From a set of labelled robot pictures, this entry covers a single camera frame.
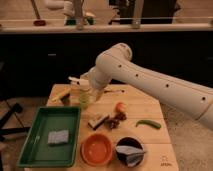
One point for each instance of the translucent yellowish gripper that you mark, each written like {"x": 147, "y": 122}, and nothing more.
{"x": 96, "y": 94}

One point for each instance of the yellow banana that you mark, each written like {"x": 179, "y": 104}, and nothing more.
{"x": 60, "y": 95}

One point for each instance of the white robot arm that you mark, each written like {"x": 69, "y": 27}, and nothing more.
{"x": 187, "y": 97}

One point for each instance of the red orange bowl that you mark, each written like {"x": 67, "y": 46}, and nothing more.
{"x": 97, "y": 150}

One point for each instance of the dark brown bowl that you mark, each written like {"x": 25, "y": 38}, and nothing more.
{"x": 129, "y": 141}

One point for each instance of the dark small utensil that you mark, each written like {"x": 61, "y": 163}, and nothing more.
{"x": 114, "y": 91}

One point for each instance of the red yellow apple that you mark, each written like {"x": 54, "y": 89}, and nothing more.
{"x": 120, "y": 107}

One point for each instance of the small dark cup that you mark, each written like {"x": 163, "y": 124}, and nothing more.
{"x": 65, "y": 100}

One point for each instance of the dark grape bunch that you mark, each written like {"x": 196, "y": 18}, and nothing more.
{"x": 113, "y": 122}

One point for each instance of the green pepper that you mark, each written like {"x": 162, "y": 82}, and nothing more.
{"x": 151, "y": 123}

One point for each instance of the blue grey sponge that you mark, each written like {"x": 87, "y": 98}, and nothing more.
{"x": 58, "y": 137}

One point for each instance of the green plastic tray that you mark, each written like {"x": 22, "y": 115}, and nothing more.
{"x": 37, "y": 153}

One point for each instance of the blue grey cloth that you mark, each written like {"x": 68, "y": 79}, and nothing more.
{"x": 129, "y": 155}

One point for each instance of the green white object on counter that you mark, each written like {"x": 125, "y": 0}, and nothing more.
{"x": 87, "y": 19}

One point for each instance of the black chair base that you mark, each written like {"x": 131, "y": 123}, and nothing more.
{"x": 10, "y": 122}

